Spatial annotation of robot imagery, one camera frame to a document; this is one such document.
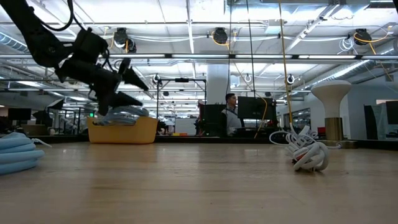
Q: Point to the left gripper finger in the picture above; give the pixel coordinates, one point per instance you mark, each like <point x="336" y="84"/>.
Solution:
<point x="132" y="77"/>
<point x="124" y="100"/>

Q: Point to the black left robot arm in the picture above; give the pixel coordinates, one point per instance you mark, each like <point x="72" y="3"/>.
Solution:
<point x="37" y="40"/>

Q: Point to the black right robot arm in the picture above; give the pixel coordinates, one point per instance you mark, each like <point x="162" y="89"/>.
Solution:
<point x="396" y="4"/>

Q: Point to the yellow plastic basket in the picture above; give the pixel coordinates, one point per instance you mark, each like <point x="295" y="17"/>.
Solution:
<point x="124" y="133"/>

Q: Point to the black computer monitor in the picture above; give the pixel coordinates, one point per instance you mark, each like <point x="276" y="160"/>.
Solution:
<point x="19" y="114"/>
<point x="392" y="112"/>
<point x="255" y="108"/>

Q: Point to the person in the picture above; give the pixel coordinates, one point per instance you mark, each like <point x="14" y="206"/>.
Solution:
<point x="231" y="119"/>

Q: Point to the white round puck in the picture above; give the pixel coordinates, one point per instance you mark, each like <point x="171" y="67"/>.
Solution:
<point x="331" y="93"/>

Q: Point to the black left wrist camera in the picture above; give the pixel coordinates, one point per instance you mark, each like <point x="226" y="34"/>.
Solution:
<point x="90" y="45"/>

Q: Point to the black background rig frame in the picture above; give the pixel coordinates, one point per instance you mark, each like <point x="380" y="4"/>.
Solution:
<point x="182" y="80"/>

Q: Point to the silver ventilation duct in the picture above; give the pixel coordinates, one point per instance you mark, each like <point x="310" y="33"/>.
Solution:
<point x="351" y="68"/>

